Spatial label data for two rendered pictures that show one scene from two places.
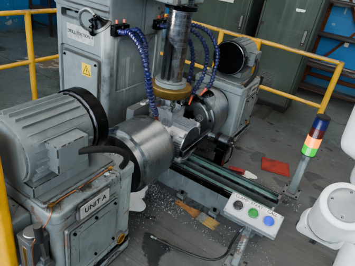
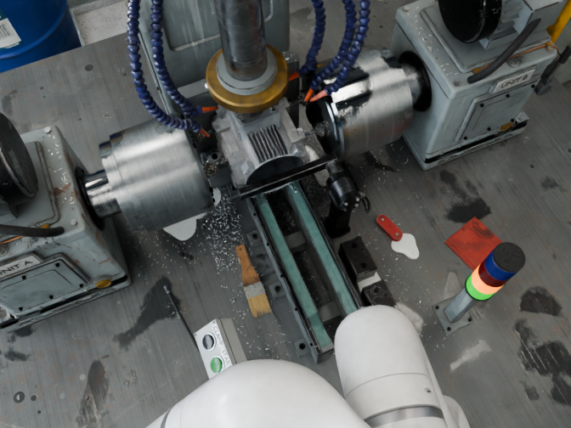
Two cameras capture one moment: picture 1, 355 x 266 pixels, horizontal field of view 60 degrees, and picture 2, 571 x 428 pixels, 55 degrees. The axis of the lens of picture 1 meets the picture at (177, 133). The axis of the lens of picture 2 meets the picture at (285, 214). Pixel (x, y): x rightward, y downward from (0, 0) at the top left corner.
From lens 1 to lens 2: 0.97 m
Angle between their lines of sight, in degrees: 44
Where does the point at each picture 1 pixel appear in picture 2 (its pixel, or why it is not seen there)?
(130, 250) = (130, 292)
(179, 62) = (240, 53)
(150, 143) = (151, 187)
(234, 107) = (438, 112)
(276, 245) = not seen: hidden behind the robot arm
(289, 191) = (445, 313)
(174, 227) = (205, 287)
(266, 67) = not seen: outside the picture
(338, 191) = not seen: outside the picture
